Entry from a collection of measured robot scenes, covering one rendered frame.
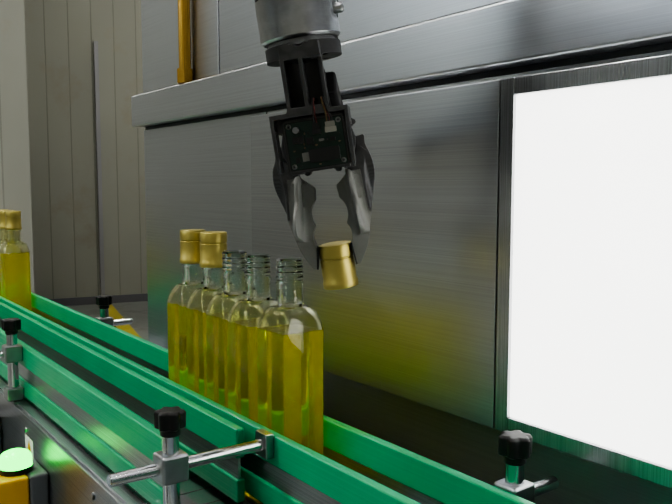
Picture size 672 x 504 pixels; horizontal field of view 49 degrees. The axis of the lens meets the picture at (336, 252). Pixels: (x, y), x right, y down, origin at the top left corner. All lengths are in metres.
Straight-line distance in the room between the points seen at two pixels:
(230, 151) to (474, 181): 0.56
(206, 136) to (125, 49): 6.96
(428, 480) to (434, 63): 0.42
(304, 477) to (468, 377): 0.19
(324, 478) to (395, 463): 0.08
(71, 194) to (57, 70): 1.24
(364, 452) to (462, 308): 0.18
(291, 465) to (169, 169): 0.79
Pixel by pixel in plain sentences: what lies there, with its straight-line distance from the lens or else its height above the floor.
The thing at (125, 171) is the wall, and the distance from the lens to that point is 8.12.
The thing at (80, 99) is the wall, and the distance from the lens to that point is 8.12.
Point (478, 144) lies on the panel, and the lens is 0.75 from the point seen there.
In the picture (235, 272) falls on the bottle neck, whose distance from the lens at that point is 0.89.
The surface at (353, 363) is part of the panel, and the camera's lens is 0.92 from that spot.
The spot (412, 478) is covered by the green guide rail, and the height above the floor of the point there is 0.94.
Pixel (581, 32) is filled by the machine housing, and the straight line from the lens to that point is 0.70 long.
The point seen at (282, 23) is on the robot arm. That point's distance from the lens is 0.69.
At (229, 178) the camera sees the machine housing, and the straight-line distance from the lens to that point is 1.22.
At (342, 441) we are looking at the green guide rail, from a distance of 0.82.
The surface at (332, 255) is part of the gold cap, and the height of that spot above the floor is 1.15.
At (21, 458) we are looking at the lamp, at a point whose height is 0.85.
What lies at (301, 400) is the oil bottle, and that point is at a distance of 0.80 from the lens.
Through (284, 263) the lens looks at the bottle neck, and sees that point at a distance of 0.79.
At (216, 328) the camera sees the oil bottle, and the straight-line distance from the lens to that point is 0.89.
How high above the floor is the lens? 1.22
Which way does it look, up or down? 5 degrees down
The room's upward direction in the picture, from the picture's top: straight up
